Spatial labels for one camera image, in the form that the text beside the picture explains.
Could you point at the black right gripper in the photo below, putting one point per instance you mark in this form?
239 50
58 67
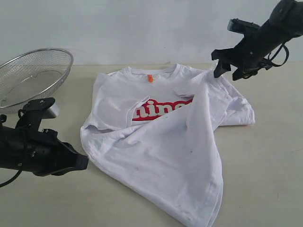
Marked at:
248 56

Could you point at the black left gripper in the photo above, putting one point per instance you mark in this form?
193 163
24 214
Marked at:
39 152

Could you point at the white t-shirt red lettering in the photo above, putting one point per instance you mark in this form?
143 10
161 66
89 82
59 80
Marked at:
153 131

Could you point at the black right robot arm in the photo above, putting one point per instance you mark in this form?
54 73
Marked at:
284 24

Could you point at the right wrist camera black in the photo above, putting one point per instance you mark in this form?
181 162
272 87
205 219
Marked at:
242 27

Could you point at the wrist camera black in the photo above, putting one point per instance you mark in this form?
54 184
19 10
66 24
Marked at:
242 27
32 113

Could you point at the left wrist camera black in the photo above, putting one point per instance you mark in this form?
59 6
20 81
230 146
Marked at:
32 113

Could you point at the metal wire mesh basket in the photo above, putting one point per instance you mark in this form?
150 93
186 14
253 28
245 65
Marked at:
33 75

